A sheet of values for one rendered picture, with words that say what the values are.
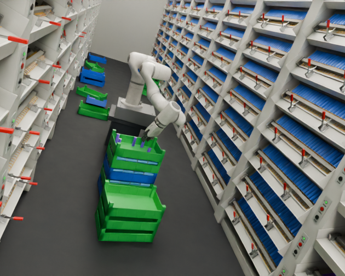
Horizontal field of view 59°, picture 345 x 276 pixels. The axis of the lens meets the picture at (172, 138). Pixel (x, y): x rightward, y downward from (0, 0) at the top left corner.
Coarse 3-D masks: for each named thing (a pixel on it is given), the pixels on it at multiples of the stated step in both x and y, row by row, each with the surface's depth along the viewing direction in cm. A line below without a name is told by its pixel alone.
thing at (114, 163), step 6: (108, 144) 191; (108, 150) 188; (108, 156) 186; (114, 156) 175; (114, 162) 176; (120, 162) 178; (126, 162) 179; (132, 162) 180; (120, 168) 179; (126, 168) 181; (132, 168) 182; (138, 168) 183; (144, 168) 185; (150, 168) 186; (156, 168) 187
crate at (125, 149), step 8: (112, 136) 185; (120, 136) 192; (128, 136) 194; (112, 144) 182; (120, 144) 172; (128, 144) 194; (136, 144) 198; (144, 144) 200; (152, 144) 200; (120, 152) 175; (128, 152) 176; (136, 152) 178; (144, 152) 180; (152, 152) 195; (160, 152) 190; (152, 160) 184; (160, 160) 186
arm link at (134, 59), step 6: (132, 54) 237; (138, 54) 239; (144, 54) 243; (132, 60) 237; (138, 60) 238; (144, 60) 240; (132, 66) 239; (138, 66) 241; (132, 72) 244; (138, 72) 243; (132, 78) 246; (138, 78) 244; (138, 84) 246; (144, 84) 251
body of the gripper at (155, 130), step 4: (152, 124) 184; (156, 124) 183; (148, 128) 185; (152, 128) 183; (156, 128) 183; (160, 128) 186; (148, 132) 185; (152, 132) 184; (156, 132) 187; (160, 132) 191; (148, 136) 187; (152, 136) 190
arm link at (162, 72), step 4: (148, 56) 243; (148, 60) 224; (152, 60) 231; (156, 64) 209; (160, 64) 218; (156, 68) 206; (160, 68) 208; (164, 68) 209; (168, 68) 211; (156, 72) 207; (160, 72) 208; (164, 72) 209; (168, 72) 211; (156, 76) 209; (160, 76) 209; (164, 76) 210; (168, 76) 212
